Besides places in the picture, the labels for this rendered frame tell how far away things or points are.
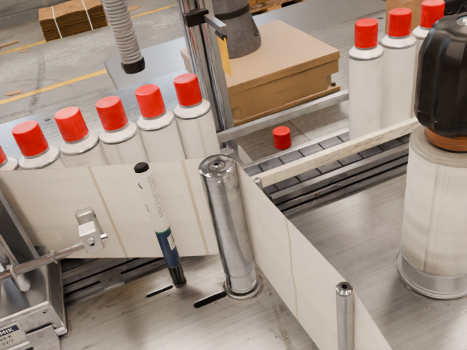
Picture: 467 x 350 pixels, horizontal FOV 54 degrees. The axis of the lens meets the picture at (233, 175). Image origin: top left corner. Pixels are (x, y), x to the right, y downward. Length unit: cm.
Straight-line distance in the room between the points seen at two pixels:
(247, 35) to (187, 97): 49
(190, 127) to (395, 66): 33
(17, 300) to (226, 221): 26
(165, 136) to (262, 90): 41
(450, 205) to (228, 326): 27
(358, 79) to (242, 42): 41
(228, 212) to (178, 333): 16
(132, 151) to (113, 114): 5
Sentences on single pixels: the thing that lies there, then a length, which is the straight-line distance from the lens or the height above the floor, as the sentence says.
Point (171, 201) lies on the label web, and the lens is 52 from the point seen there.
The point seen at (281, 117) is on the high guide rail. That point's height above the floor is 96.
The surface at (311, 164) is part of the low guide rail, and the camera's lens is 72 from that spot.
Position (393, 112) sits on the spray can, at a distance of 80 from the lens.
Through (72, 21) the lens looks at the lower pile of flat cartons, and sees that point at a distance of 505.
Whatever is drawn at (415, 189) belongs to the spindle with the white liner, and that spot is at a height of 102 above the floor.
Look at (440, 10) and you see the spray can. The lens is 78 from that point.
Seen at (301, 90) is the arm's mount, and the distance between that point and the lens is 104.
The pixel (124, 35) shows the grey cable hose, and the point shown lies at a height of 113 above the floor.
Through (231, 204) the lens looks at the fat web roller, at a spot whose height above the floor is 103.
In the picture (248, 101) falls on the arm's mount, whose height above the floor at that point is 88.
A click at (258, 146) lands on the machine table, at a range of 91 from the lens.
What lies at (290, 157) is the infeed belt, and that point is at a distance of 78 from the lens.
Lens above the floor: 133
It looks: 36 degrees down
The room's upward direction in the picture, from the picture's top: 11 degrees counter-clockwise
